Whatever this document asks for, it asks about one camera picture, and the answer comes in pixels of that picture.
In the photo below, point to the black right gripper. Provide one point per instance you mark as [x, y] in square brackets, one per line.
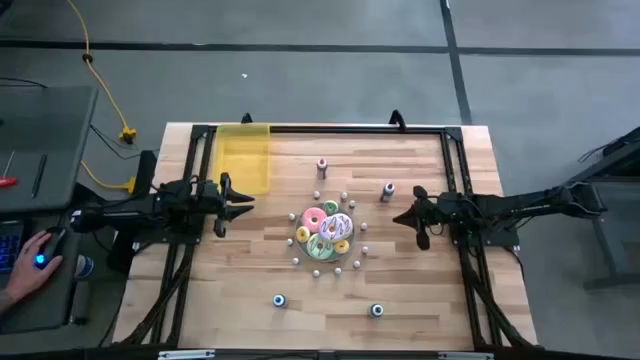
[437, 212]

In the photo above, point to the dark grey stand frame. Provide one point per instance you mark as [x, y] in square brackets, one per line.
[606, 245]

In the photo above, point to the small green donut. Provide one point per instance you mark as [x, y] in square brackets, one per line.
[334, 211]

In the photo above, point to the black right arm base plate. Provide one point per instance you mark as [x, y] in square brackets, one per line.
[492, 239]

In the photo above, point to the dark grey desk shelf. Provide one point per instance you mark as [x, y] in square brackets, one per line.
[40, 310]

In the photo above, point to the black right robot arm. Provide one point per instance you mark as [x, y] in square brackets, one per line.
[525, 205]

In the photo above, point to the large green frosted donut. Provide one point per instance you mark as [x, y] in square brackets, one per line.
[325, 252]

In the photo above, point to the dark grey desk top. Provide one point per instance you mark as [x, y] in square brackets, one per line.
[50, 130]

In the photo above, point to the backlit black keyboard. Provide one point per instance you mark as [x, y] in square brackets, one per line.
[9, 247]

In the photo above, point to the yellow translucent plastic bin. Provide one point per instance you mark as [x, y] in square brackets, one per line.
[242, 160]

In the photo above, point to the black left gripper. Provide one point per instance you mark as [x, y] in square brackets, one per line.
[207, 200]

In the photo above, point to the black computer mouse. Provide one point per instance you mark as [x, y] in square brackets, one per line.
[52, 240]

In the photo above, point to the black table clamp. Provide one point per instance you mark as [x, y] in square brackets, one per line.
[246, 119]
[397, 121]

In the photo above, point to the black support panel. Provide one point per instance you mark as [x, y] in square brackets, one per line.
[120, 252]

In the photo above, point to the pink frosted donut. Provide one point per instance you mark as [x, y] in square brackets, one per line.
[307, 222]

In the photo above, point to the small yellow donut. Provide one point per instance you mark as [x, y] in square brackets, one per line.
[299, 236]
[338, 249]

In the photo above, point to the blue and white can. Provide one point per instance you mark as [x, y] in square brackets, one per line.
[84, 266]

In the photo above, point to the pink-tipped food colouring bottle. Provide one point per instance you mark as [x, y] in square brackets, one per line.
[321, 168]

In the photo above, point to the person's hand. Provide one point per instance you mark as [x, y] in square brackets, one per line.
[30, 270]

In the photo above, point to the grey round plate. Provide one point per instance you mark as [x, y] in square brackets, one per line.
[301, 247]

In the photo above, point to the black pen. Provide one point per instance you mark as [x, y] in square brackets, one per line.
[39, 175]

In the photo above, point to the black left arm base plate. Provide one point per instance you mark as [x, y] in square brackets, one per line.
[160, 239]

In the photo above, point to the silver metal bracket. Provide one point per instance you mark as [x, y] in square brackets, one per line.
[186, 355]
[465, 356]

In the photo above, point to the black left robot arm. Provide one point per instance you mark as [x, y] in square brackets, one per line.
[125, 215]

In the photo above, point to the lilac donut with brown stripes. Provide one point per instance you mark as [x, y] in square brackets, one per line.
[345, 225]

